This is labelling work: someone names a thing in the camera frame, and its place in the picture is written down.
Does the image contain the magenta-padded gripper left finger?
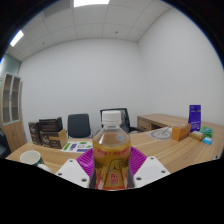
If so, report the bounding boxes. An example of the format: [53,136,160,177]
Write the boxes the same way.
[54,147,98,189]

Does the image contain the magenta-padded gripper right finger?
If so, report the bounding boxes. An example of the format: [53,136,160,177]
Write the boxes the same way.
[128,146,170,189]

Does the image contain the yellow-labelled drink bottle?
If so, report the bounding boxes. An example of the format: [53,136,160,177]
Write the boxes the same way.
[89,110,132,191]

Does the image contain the white printed paper sheet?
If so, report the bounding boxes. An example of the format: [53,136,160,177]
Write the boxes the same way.
[59,140,94,154]

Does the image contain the brown and black cardboard box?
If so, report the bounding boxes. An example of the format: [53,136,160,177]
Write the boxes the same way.
[39,128,69,150]

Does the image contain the dark plain-backed office chair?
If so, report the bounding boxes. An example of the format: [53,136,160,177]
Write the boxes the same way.
[67,113,93,140]

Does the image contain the black mesh-backed office chair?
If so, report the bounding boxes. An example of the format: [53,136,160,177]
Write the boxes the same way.
[99,107,144,134]

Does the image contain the wooden side desk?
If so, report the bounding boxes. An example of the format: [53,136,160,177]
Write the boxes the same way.
[136,113,188,133]

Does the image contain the flat dark cardboard box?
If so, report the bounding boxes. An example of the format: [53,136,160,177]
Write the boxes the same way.
[38,116,64,132]

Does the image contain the orange wooden box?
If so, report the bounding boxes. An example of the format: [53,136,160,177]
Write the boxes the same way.
[170,123,193,142]

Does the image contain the green and white mug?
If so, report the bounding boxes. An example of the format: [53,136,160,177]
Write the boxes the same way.
[19,150,53,173]

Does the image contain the small dark cardboard box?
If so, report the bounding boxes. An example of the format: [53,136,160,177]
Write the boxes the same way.
[28,121,43,146]

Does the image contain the small yellow box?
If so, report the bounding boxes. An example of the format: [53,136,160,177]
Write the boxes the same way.
[189,130,206,141]

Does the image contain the tall purple box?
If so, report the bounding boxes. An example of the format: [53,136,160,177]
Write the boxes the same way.
[188,104,202,133]

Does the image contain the small blue box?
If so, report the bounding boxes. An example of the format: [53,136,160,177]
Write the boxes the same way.
[202,136,214,146]

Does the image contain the green box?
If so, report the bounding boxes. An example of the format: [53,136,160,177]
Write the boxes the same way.
[199,125,214,138]

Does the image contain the wooden glass-door cabinet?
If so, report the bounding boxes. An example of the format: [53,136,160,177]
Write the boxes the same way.
[0,72,27,153]

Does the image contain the square ceiling light panel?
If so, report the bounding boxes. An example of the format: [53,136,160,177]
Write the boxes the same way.
[9,29,25,48]
[73,0,111,8]

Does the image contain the clear bag with coiled cable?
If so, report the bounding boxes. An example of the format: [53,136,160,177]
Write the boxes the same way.
[149,126,173,141]

